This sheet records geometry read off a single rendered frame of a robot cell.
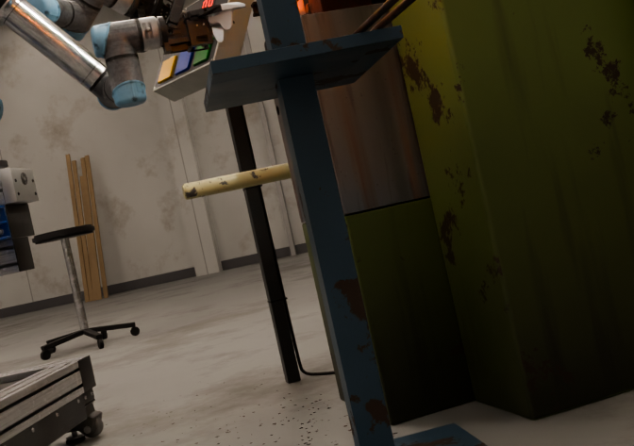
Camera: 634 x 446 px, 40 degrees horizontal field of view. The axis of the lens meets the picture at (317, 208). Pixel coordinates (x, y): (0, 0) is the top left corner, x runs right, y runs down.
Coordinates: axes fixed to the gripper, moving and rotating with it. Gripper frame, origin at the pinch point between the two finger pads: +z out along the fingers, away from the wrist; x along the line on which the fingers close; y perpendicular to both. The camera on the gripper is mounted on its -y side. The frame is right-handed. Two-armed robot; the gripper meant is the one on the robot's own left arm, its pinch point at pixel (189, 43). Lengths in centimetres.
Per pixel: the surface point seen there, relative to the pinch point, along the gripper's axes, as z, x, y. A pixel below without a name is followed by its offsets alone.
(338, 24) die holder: 1, -67, -17
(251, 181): 24.3, -9.8, -34.7
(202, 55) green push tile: 4.5, -1.0, -1.8
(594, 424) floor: 45, -110, -93
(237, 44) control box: 11.3, -7.0, 3.2
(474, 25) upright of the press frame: 11, -99, -23
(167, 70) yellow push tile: 4.5, 18.9, -0.8
